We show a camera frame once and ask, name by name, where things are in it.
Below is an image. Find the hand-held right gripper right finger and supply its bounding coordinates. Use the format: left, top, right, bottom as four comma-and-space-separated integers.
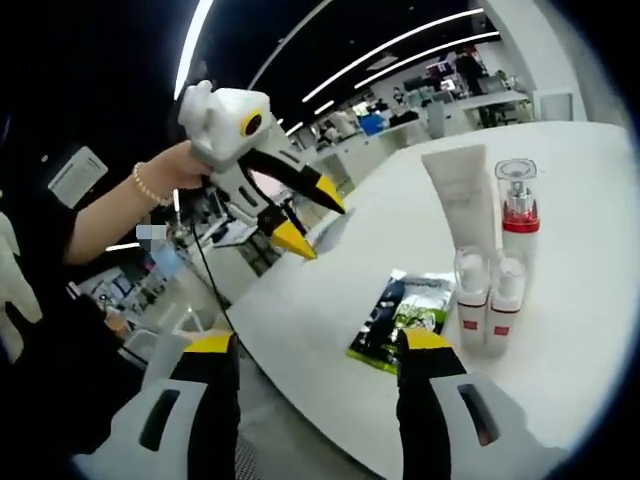
396, 328, 527, 480

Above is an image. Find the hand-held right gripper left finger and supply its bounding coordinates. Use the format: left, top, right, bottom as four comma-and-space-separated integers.
109, 332, 242, 480

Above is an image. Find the small red label skincare bottle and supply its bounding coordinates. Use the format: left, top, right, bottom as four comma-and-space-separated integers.
452, 244, 492, 352
487, 256, 527, 360

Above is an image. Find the green black skincare sachet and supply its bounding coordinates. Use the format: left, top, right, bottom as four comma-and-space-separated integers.
345, 268, 457, 376

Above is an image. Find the white skincare tube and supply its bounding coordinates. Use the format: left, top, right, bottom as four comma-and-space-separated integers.
420, 143, 505, 267

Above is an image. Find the red collar skincare bottle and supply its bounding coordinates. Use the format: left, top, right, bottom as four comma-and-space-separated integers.
493, 157, 543, 272

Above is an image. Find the person's left hand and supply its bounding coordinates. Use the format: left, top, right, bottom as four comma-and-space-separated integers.
165, 139, 212, 191

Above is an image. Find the blue plastic bin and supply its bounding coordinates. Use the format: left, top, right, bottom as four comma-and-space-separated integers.
358, 112, 390, 137

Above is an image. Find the ceiling air vent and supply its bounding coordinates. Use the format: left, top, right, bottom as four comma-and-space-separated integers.
47, 145, 110, 207

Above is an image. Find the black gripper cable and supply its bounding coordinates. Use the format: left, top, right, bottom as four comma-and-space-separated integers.
173, 187, 242, 347

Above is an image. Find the pearl bracelet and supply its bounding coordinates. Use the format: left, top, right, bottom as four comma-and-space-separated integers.
131, 159, 175, 208

